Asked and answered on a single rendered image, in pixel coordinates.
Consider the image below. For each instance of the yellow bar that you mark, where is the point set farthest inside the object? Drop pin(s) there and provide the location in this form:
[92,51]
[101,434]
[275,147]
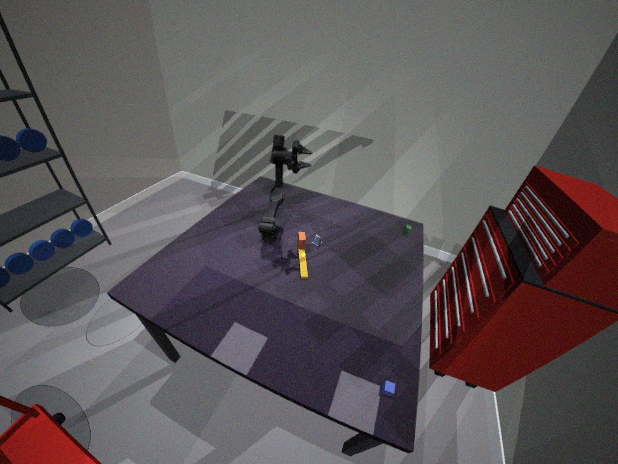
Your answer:
[302,257]

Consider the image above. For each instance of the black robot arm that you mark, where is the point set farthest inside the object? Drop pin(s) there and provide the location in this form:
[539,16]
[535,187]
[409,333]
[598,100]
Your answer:
[267,225]

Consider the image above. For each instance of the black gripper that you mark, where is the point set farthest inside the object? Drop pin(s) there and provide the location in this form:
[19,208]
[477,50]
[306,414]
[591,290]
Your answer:
[301,150]

